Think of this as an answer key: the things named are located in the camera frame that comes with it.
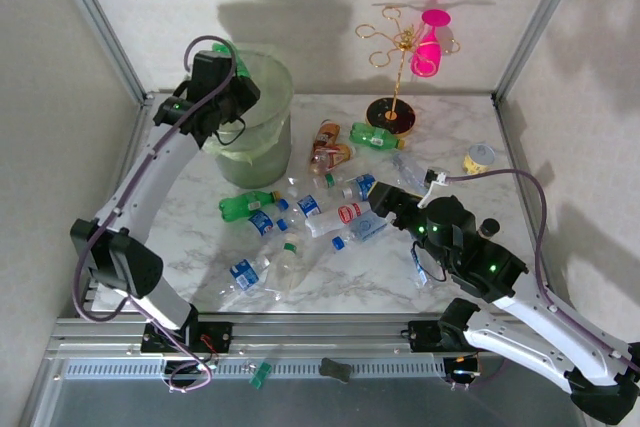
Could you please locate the green plastic bottle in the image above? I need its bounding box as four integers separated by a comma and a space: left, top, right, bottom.
210, 40, 250, 79

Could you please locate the blue label bottle white cap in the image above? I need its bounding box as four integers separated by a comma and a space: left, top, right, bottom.
341, 173, 377, 201

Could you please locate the green bottle yellow cap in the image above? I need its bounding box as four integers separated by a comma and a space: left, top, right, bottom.
348, 120, 407, 151
218, 189, 283, 224

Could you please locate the brown plastic drink bottle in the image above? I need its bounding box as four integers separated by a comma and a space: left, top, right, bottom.
308, 142, 357, 174
313, 119, 342, 152

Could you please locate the large clear bottle green cap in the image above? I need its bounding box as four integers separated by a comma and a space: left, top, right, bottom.
266, 233, 307, 294

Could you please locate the crushed blue label bottle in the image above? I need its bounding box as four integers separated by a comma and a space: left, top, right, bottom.
219, 255, 272, 299

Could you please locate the pale green bin liner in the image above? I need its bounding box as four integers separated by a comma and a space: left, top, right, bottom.
202, 49, 294, 166

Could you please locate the grey mesh waste bin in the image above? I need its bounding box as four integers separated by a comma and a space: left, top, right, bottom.
212, 49, 295, 190

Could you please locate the small yellow tin can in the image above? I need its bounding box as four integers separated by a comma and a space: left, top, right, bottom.
462, 143, 497, 177

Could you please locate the pale label bottle blue cap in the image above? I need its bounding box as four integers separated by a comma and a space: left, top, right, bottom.
331, 212, 395, 254

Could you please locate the red label clear bottle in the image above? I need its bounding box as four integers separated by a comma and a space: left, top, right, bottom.
304, 200, 374, 239

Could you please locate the pink wine glass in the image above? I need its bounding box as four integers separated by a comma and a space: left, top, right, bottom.
410, 7, 451, 78

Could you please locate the black bone-shaped piece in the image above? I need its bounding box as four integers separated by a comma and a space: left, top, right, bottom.
319, 357, 352, 384

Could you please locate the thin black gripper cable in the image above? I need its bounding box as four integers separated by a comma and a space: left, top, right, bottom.
410, 240, 447, 284
213, 116, 249, 147

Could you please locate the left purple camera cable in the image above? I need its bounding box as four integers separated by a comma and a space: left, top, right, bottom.
72, 35, 240, 394

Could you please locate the purple camera cable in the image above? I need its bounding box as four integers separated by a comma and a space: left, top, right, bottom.
443, 168, 640, 376
72, 35, 240, 394

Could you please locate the aluminium table edge rail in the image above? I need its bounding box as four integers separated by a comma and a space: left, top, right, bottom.
492, 96, 569, 308
289, 90, 496, 98
92, 94, 154, 248

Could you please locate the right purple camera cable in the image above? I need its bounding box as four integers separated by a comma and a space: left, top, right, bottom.
443, 168, 640, 376

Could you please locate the gold wire glass rack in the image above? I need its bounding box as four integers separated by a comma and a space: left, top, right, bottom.
354, 5, 461, 137

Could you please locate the aluminium frame post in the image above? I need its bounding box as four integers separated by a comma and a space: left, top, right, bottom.
47, 0, 154, 106
492, 0, 591, 106

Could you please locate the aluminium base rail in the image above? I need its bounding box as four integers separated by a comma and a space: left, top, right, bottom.
44, 315, 506, 381

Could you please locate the red black wire pair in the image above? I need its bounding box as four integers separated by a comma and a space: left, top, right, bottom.
198, 333, 221, 363

